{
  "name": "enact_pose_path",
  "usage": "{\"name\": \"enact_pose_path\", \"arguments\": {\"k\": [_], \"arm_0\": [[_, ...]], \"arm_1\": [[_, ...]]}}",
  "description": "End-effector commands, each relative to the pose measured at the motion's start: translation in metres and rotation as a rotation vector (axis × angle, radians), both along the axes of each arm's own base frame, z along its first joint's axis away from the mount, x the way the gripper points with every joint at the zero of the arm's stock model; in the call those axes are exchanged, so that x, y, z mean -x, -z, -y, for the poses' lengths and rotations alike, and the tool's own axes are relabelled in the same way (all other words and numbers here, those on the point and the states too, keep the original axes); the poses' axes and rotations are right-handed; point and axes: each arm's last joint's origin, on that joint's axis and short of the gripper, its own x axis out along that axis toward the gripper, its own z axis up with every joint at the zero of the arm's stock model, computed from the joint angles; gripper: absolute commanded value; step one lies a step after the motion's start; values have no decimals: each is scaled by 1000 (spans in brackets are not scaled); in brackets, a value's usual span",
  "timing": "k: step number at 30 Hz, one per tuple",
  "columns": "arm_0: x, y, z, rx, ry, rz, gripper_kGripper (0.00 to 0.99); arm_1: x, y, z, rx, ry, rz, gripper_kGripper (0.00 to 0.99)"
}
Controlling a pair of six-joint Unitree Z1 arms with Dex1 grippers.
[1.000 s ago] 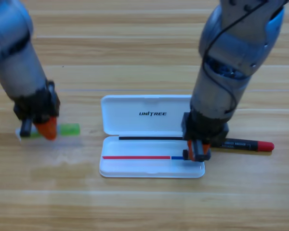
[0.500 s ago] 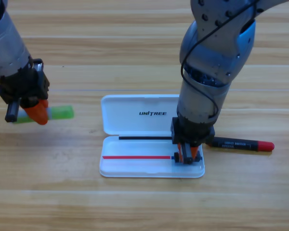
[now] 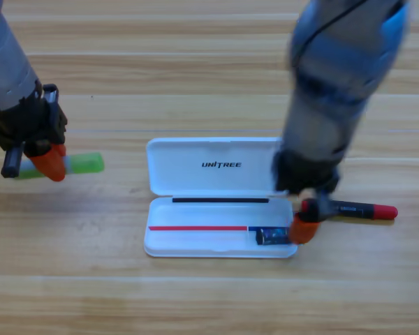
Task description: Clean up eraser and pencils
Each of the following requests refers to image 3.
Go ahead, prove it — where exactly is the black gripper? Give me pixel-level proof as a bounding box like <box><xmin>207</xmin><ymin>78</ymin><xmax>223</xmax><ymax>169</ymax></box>
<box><xmin>0</xmin><ymin>82</ymin><xmax>69</xmax><ymax>183</ymax></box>
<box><xmin>272</xmin><ymin>148</ymin><xmax>341</xmax><ymax>246</ymax></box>

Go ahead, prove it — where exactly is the green highlighter pen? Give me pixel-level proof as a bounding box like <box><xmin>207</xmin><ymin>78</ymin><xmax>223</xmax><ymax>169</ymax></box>
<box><xmin>15</xmin><ymin>151</ymin><xmax>105</xmax><ymax>181</ymax></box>

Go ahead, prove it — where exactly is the dark blue eraser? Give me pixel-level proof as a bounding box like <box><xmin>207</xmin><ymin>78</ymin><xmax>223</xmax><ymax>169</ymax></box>
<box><xmin>255</xmin><ymin>226</ymin><xmax>291</xmax><ymax>246</ymax></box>

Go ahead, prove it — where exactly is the red and black marker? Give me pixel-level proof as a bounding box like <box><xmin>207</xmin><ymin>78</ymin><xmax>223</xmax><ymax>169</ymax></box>
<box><xmin>300</xmin><ymin>198</ymin><xmax>399</xmax><ymax>221</ymax></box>

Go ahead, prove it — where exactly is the white Unitree pencil case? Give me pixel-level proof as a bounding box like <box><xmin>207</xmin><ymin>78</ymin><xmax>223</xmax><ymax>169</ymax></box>
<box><xmin>143</xmin><ymin>137</ymin><xmax>298</xmax><ymax>260</ymax></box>

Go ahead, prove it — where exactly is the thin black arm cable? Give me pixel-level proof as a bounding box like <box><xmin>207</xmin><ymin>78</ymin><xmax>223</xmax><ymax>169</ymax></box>
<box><xmin>291</xmin><ymin>0</ymin><xmax>368</xmax><ymax>68</ymax></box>

